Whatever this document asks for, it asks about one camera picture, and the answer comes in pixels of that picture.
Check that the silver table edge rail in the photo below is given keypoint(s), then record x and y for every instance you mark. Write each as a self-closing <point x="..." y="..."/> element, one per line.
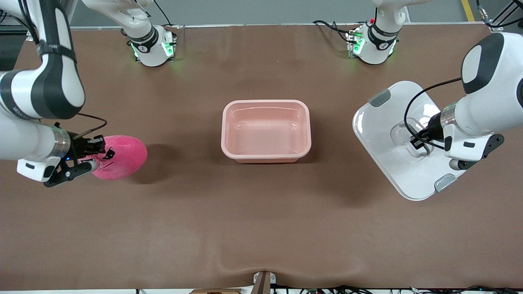
<point x="265" y="25"/>

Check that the pink plastic box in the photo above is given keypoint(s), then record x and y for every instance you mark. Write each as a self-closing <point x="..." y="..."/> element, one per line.
<point x="265" y="134"/>

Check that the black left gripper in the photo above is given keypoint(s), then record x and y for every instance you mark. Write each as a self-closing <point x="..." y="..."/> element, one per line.
<point x="434" y="130"/>

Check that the white box lid grey latches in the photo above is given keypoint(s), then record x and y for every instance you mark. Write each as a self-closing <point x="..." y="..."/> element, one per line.
<point x="384" y="163"/>

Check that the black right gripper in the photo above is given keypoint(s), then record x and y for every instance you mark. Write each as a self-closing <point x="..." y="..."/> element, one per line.
<point x="77" y="147"/>

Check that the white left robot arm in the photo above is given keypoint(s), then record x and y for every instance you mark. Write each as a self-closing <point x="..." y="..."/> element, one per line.
<point x="490" y="106"/>

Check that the brown table mat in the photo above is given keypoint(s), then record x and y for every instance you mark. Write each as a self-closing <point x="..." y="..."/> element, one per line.
<point x="261" y="220"/>

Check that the pink plush toy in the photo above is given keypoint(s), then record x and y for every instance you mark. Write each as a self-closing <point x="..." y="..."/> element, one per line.
<point x="128" y="157"/>

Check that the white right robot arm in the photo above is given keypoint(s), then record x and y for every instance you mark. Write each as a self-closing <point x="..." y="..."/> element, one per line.
<point x="24" y="139"/>

